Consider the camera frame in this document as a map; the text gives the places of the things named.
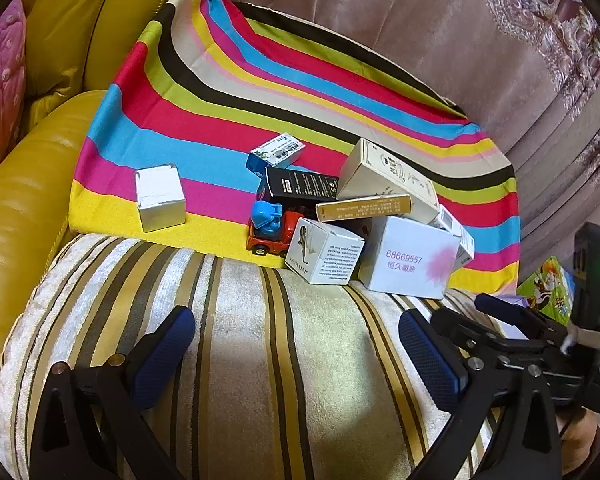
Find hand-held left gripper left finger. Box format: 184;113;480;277
30;305;197;480

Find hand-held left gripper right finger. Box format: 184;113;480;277
398;310;563;480

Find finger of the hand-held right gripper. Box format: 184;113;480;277
475;292;571;341
430;306;516;361

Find purple cardboard box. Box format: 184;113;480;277
500;294;536;341

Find large white box pink print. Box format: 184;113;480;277
357;215;462;301

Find small white box grey lines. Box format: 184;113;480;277
427;204;468;236

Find white box with figure print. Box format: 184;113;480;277
285;216;367;286

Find small plain white box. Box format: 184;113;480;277
134;163;187;233

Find gold box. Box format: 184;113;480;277
315;193;412;223

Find red and blue toy truck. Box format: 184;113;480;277
245;200;306;258

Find tall cream box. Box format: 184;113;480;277
336;137;440;226

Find black box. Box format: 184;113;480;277
256;166;341;213

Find white and blue medicine box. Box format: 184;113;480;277
245;131;307;178

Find person's right hand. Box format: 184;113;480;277
555;405;600;476

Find green cartoon printed cloth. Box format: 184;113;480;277
516;256;578;326

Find gold striped cushion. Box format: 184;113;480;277
0;232;521;480

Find yellow leather sofa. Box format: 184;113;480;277
0;0;201;401

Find colourful striped cloth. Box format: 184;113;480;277
67;0;523;297

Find pink quilted cushion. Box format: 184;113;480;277
0;0;27;188

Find mauve sofa cover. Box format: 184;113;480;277
187;0;600;281

